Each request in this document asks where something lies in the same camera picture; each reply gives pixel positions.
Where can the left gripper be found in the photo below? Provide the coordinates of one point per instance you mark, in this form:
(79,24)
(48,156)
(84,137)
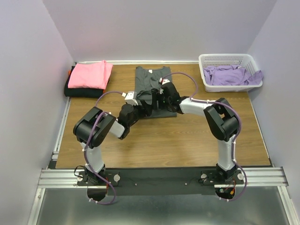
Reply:
(145,109)

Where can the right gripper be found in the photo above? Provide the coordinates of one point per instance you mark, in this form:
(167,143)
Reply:
(156,96)

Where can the dark grey t-shirt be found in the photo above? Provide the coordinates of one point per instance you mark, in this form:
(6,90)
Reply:
(146,84)

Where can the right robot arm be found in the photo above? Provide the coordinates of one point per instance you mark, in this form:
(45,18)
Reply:
(223,121)

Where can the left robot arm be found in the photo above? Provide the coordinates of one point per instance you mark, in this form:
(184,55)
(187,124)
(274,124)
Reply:
(92,129)

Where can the folded pink t-shirt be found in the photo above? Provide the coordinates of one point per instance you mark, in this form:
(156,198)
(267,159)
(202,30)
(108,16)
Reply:
(95,75)

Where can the folded black t-shirt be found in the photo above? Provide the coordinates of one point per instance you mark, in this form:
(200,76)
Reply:
(81,92)

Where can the purple t-shirt in basket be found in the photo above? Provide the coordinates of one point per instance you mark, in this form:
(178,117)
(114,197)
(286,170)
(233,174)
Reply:
(231,75)

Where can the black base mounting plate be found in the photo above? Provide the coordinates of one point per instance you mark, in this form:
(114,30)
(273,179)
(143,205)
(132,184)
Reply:
(158,181)

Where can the white plastic laundry basket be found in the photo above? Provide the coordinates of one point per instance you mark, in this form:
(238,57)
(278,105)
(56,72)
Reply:
(243,60)

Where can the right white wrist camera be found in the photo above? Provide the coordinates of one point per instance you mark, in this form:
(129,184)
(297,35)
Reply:
(163,81)

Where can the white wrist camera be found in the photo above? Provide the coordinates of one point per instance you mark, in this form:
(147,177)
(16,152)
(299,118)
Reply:
(163,81)
(130,98)

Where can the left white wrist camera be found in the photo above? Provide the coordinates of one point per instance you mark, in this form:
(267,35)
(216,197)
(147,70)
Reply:
(130,98)

